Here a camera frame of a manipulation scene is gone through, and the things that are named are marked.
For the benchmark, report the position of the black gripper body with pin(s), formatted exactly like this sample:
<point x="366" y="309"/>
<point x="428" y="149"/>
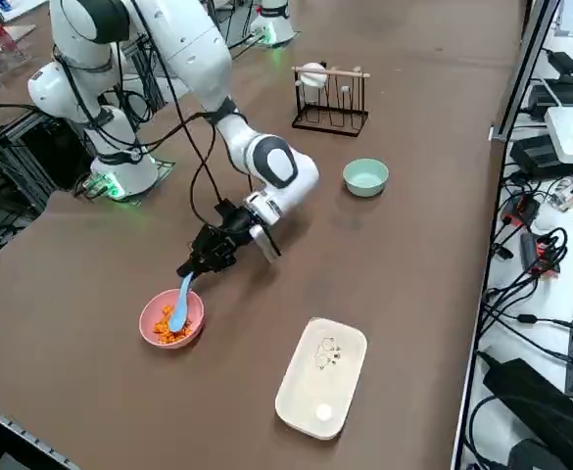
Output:
<point x="232" y="220"/>

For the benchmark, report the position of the wooden rack rod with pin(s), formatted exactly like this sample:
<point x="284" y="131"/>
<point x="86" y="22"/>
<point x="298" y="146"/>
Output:
<point x="349" y="73"/>

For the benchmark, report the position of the blue plastic spoon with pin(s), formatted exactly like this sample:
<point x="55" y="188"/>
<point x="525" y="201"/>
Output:
<point x="180" y="306"/>

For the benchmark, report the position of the white cup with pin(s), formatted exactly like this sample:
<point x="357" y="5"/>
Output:
<point x="313" y="74"/>

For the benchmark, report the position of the aluminium frame post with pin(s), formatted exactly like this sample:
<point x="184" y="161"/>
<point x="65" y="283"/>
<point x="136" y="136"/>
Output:
<point x="526" y="63"/>

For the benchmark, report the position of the red black connector device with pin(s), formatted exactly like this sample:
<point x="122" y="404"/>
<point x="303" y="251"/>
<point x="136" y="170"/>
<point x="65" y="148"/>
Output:
<point x="521" y="210"/>

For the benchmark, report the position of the pink bowl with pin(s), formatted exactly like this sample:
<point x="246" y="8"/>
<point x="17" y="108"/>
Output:
<point x="149" y="318"/>

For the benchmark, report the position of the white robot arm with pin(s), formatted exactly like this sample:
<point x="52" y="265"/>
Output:
<point x="273" y="24"/>
<point x="193" y="49"/>

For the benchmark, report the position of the cream bear-print rectangular tray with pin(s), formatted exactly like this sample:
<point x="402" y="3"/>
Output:
<point x="325" y="377"/>

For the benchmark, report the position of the green bowl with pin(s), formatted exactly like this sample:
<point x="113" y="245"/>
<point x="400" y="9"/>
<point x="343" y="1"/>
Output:
<point x="364" y="178"/>

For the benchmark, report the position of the orange popcorn pile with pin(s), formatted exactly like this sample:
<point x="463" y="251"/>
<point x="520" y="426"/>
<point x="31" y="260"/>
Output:
<point x="161" y="329"/>

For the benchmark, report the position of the black power adapter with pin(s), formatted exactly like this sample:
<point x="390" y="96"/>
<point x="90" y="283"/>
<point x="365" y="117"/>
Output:
<point x="536" y="154"/>

